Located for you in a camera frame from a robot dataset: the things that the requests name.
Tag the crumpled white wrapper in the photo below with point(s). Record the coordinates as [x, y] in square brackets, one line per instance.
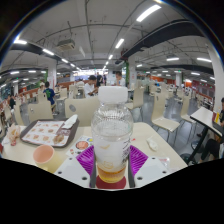
[152, 144]

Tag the clear bottle with white cap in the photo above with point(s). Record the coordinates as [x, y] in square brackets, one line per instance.
[111, 133]

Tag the printed paper tray liner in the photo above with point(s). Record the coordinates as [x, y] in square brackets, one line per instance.
[40, 130]

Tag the dark brown food tray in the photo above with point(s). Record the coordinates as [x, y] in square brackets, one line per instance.
[74, 131]

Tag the flat round red coaster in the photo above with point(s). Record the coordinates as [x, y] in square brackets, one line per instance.
[111, 186]

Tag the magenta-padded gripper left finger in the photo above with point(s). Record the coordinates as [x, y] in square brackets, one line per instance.
[71, 170]

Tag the small red sauce packet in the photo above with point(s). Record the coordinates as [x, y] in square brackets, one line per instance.
[133, 139]

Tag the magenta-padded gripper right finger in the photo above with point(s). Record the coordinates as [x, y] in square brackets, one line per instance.
[151, 170]

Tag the crumpled white napkin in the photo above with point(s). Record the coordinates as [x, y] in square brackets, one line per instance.
[70, 121]

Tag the white table with black edge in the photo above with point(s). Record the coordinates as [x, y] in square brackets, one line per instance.
[203, 116]

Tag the ceiling air conditioner unit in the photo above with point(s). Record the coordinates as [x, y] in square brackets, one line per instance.
[65, 45]

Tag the ceiling strip lights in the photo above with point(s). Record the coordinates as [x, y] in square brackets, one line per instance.
[148, 12]

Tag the beige dining chairs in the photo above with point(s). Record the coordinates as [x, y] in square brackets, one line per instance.
[83, 108]

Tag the pale yellow mug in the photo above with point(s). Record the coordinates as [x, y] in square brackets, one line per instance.
[43, 155]

